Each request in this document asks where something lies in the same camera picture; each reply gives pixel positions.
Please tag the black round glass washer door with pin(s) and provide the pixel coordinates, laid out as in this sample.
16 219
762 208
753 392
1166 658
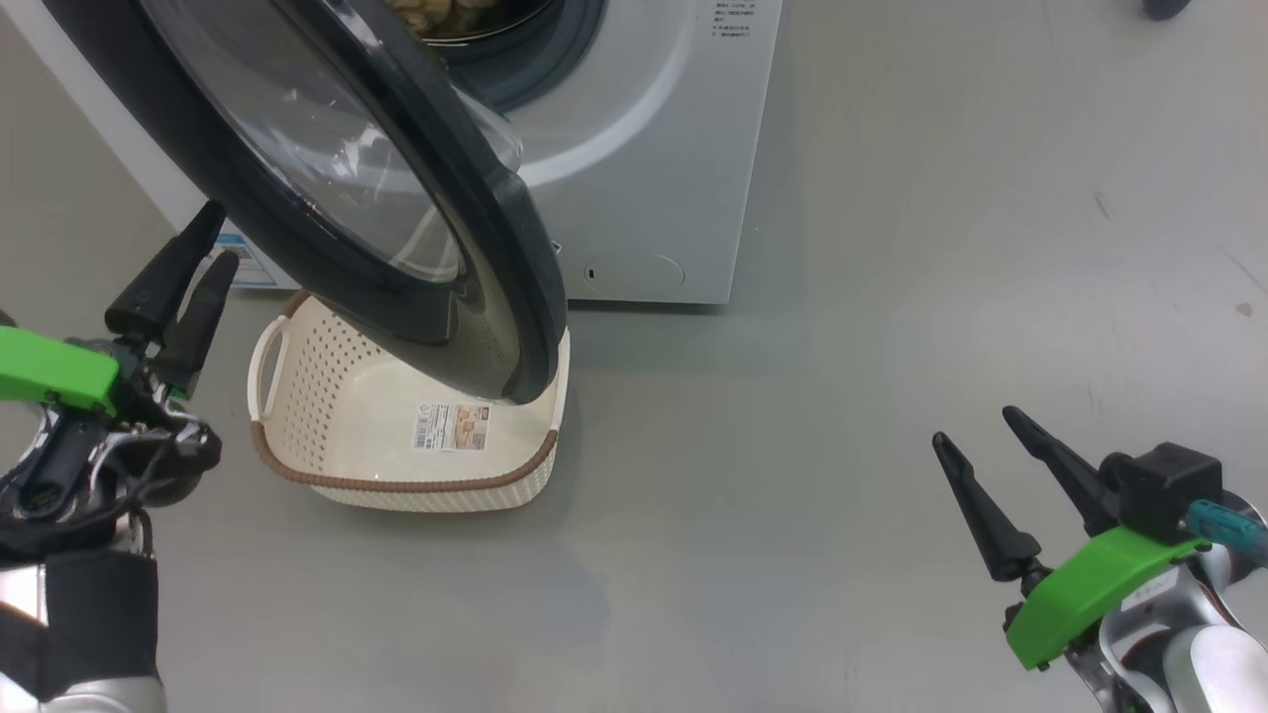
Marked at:
495 228

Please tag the white front-load washing machine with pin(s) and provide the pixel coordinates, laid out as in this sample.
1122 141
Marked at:
674 178

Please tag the metal partition leg with caster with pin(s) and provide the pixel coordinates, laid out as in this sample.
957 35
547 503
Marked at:
1167 8

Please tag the printed warning text label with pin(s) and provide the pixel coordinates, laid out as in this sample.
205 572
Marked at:
731 18

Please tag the cream perforated laundry basket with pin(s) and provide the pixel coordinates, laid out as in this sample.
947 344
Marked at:
337 416

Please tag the stainless steel washing machine drum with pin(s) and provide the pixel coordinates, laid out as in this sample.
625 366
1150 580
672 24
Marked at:
540 12

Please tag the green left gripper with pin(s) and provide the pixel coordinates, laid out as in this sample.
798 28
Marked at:
59 371

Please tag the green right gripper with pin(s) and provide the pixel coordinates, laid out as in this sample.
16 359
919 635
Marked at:
1100 589

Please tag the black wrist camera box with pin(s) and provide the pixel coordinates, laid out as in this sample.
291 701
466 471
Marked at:
1169 490

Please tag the paper basket product label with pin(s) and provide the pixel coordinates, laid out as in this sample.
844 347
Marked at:
451 426

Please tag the round drain filter cover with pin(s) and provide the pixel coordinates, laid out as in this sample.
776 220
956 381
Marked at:
634 272

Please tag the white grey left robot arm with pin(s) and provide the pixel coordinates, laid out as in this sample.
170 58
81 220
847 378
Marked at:
89 624

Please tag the blue energy label sticker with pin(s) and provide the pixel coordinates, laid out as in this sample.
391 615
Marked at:
248 267

